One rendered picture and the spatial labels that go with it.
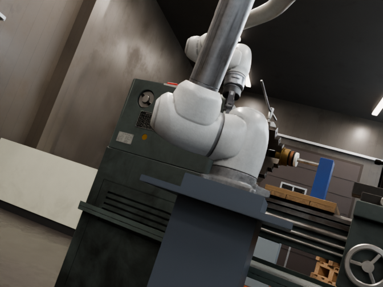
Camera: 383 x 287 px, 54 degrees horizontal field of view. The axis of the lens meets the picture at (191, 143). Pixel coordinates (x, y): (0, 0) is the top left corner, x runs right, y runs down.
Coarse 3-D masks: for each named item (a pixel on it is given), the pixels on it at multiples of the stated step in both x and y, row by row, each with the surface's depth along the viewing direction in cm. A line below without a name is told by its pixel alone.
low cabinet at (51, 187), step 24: (0, 144) 454; (0, 168) 446; (24, 168) 438; (48, 168) 431; (72, 168) 423; (0, 192) 438; (24, 192) 430; (48, 192) 423; (72, 192) 416; (24, 216) 424; (48, 216) 416; (72, 216) 409
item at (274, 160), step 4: (264, 160) 184; (268, 160) 183; (272, 160) 182; (276, 160) 182; (264, 164) 182; (268, 164) 182; (272, 164) 181; (276, 164) 181; (264, 168) 181; (268, 168) 181; (272, 168) 183; (260, 172) 180; (264, 172) 180; (260, 176) 182; (264, 176) 180
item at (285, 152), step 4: (284, 148) 184; (276, 152) 183; (280, 152) 183; (284, 152) 181; (288, 152) 180; (292, 152) 180; (296, 152) 182; (276, 156) 183; (280, 156) 180; (284, 156) 180; (288, 156) 180; (292, 156) 179; (280, 160) 181; (284, 160) 180; (288, 160) 180; (292, 160) 179; (280, 164) 183; (284, 164) 181; (288, 164) 181; (292, 164) 180
